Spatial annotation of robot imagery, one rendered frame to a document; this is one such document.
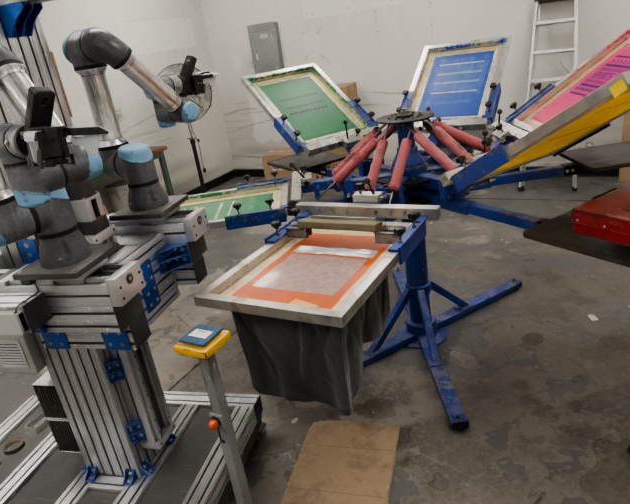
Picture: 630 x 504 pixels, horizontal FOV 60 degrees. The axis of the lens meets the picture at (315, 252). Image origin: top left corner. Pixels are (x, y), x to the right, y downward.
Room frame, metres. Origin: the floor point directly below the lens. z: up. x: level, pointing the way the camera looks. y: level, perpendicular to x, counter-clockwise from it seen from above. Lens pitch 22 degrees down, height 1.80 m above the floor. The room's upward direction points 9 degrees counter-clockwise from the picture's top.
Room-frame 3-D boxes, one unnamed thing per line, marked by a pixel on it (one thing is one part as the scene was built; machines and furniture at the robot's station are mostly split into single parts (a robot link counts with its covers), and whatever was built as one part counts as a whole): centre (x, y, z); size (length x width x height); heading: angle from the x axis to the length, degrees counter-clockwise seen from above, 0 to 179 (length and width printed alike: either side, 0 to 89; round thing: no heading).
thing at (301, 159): (3.40, -0.24, 0.91); 1.34 x 0.40 x 0.08; 28
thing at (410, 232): (1.97, -0.37, 0.97); 0.30 x 0.05 x 0.07; 148
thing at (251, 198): (2.83, 0.34, 1.05); 1.08 x 0.61 x 0.23; 88
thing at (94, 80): (2.13, 0.70, 1.63); 0.15 x 0.12 x 0.55; 48
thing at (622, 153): (2.78, -1.23, 0.91); 1.34 x 0.40 x 0.08; 88
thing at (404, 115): (2.80, -0.56, 0.67); 0.39 x 0.39 x 1.35
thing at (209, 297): (1.91, -0.01, 0.97); 0.79 x 0.58 x 0.04; 148
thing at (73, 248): (1.57, 0.75, 1.31); 0.15 x 0.15 x 0.10
